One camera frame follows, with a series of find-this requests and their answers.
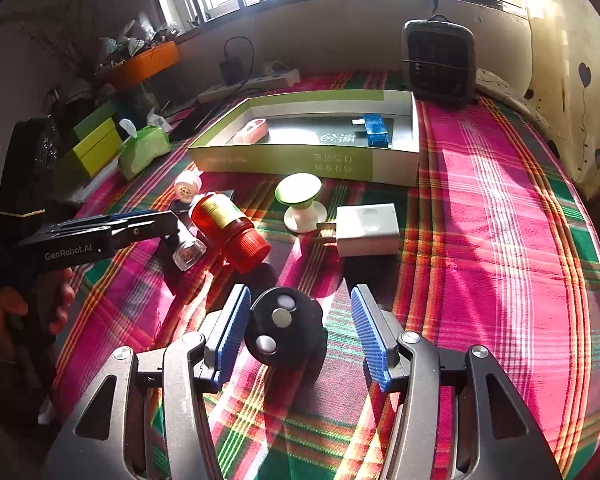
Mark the grey portable heater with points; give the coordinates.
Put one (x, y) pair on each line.
(437, 62)

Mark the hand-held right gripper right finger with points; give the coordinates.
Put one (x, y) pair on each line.
(372, 335)

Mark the red plastic bottle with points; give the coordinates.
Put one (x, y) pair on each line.
(225, 225)

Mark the lime green box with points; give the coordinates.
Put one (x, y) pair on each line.
(92, 152)

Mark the black round key fob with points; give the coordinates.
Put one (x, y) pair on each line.
(285, 327)

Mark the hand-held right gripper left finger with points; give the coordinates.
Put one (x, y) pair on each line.
(232, 335)

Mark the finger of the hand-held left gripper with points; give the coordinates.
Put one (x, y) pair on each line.
(122, 216)
(150, 227)

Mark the blue plastic block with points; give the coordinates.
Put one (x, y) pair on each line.
(375, 130)

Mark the small clear bottle black cap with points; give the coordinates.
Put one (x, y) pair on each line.
(190, 252)

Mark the orange basket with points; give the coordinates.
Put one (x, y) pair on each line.
(145, 62)

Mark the green and white cardboard box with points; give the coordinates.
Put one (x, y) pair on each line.
(300, 162)

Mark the pink plastic clip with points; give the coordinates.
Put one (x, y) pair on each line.
(250, 132)

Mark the white power adapter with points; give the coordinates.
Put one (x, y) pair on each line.
(367, 230)

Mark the dark green box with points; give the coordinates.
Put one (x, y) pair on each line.
(95, 120)

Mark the green tissue pack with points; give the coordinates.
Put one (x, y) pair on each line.
(142, 152)

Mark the green and white mushroom knob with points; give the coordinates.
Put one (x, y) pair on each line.
(297, 192)

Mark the white power strip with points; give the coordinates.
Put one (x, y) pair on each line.
(260, 82)

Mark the person's left hand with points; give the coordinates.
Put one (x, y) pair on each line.
(62, 305)

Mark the plaid tablecloth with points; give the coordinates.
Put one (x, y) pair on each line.
(480, 240)

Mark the small red and white bottle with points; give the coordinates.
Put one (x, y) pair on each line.
(186, 187)

